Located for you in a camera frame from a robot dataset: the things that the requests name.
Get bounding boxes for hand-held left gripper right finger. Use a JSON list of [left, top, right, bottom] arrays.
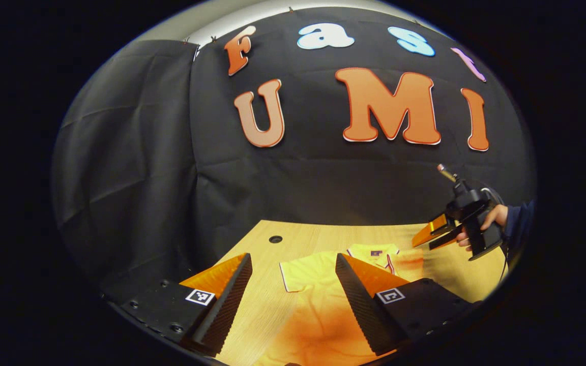
[[335, 253, 482, 356]]

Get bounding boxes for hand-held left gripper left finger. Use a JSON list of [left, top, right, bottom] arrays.
[[101, 253, 253, 357]]

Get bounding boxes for orange T-shirt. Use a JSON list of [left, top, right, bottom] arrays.
[[252, 243, 426, 366]]

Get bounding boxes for black backdrop cloth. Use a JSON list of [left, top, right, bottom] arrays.
[[51, 6, 537, 300]]

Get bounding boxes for black cable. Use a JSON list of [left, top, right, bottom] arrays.
[[499, 243, 510, 283]]

